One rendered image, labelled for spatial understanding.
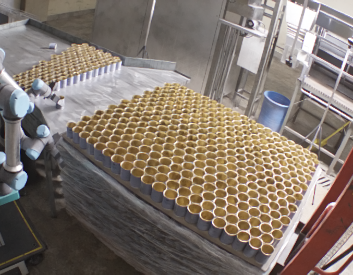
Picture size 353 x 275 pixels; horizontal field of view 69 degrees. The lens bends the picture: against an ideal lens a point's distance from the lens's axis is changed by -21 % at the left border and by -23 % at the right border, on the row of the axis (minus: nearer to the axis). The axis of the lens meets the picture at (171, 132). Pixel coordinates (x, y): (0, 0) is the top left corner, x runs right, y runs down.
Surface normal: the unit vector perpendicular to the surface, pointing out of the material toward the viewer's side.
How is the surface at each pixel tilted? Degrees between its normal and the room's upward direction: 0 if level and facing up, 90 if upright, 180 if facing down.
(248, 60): 90
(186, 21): 90
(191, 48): 90
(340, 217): 90
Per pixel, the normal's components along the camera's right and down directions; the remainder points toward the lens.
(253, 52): -0.60, 0.34
